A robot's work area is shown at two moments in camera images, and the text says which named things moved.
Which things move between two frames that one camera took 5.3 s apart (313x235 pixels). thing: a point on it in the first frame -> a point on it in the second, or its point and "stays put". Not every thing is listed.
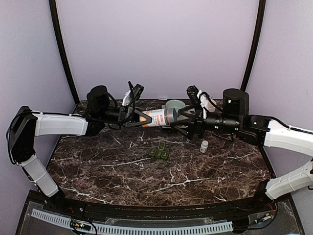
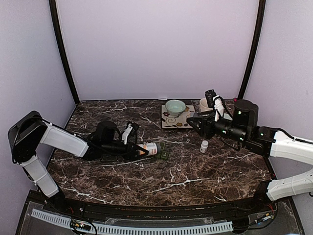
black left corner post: x=55 y=13 stays put
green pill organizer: x=159 y=153 stays put
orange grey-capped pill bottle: x=160 y=117 -> x=154 y=149
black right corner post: x=257 y=44 stays put
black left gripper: x=126 y=116 -> x=132 y=154
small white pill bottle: x=204 y=146 stays put
